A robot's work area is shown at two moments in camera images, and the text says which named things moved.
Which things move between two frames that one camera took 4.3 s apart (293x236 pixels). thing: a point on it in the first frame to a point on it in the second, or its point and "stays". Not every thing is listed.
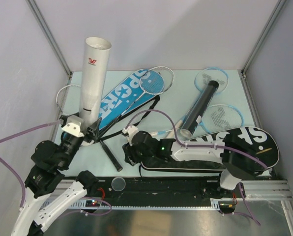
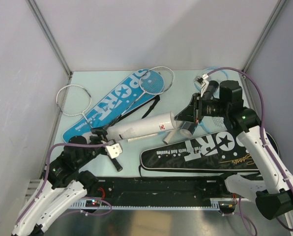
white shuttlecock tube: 96,67 to 156,123
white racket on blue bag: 157,80 stays
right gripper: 130,156 to 199,107
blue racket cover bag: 142,86 stays
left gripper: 94,129 to 102,132
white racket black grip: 68,99 stays
